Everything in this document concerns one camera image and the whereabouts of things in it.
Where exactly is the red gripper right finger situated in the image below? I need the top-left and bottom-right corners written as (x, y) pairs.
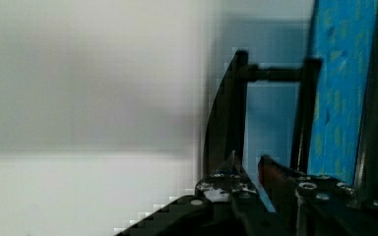
top-left (258, 154), bottom-right (297, 234)

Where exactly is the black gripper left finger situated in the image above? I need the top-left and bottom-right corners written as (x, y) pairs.
top-left (195, 149), bottom-right (277, 236)

